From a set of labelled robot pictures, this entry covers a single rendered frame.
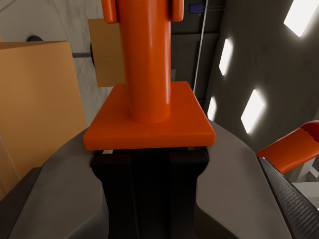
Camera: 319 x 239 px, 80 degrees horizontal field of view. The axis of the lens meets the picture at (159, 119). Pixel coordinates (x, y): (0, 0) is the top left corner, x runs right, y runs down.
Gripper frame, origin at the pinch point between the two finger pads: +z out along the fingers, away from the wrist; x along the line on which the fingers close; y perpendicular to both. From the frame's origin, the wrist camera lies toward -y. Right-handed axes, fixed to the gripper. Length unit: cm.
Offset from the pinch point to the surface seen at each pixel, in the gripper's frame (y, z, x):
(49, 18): -7, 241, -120
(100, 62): 31, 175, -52
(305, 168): 181, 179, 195
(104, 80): 48, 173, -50
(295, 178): 203, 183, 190
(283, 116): 200, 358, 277
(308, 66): 85, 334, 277
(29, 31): 3, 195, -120
